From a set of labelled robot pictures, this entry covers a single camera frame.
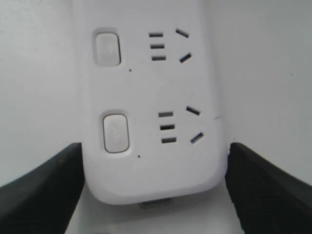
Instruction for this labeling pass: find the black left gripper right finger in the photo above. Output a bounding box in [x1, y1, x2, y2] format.
[225, 142, 312, 234]

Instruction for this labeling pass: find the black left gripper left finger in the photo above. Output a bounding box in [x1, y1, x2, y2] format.
[0, 143, 84, 234]

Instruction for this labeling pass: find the white five-outlet power strip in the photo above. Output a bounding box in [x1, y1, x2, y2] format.
[73, 0, 227, 205]

